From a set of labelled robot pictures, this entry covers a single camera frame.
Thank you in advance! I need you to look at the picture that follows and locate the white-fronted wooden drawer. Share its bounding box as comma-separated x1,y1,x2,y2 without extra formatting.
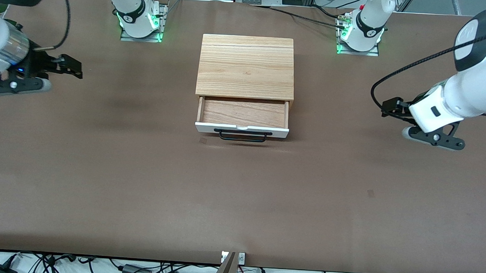
194,95,291,139

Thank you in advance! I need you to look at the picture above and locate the black metal drawer handle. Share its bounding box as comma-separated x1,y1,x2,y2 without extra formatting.
213,128,274,144

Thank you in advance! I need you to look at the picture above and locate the light wooden drawer cabinet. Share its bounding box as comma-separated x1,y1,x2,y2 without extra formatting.
195,33,298,113

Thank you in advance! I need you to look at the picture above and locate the black box with red connectors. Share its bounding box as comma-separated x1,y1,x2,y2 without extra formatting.
121,263,153,273

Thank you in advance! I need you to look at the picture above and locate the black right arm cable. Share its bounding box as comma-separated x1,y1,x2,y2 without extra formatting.
35,0,72,53

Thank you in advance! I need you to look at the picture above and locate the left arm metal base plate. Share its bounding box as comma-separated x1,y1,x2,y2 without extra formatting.
334,13,382,57

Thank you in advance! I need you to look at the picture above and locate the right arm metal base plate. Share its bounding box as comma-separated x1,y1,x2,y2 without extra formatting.
120,2,168,44

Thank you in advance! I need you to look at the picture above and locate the black cable across table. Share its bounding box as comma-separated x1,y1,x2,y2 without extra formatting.
248,4,348,30

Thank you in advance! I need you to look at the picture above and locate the small metal bracket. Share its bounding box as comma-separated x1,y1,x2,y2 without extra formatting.
220,251,246,265

